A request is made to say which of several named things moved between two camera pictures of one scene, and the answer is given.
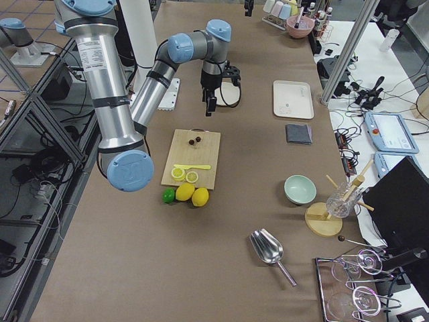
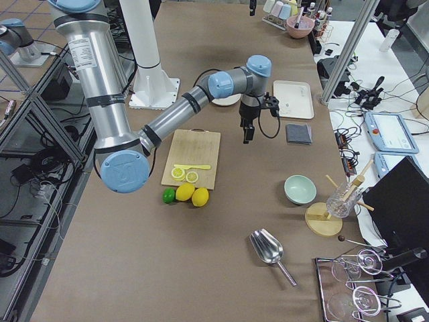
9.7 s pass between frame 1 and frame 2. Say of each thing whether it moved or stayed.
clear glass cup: stayed
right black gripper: moved
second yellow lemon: stayed
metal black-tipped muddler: stayed
